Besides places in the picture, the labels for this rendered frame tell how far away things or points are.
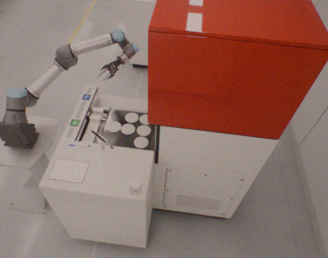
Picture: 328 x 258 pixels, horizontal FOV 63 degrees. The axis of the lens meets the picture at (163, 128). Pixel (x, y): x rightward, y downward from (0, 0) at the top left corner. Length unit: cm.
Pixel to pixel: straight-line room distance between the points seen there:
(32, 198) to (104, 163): 126
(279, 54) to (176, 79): 45
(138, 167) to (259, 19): 103
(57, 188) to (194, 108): 89
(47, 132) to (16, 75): 211
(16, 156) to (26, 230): 86
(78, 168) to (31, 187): 123
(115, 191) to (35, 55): 319
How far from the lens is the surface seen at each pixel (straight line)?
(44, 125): 218
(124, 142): 185
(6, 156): 210
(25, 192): 288
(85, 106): 203
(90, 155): 174
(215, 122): 147
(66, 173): 170
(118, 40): 183
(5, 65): 438
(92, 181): 164
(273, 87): 133
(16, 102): 196
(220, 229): 259
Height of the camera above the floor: 237
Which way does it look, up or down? 50 degrees down
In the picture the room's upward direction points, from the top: 4 degrees clockwise
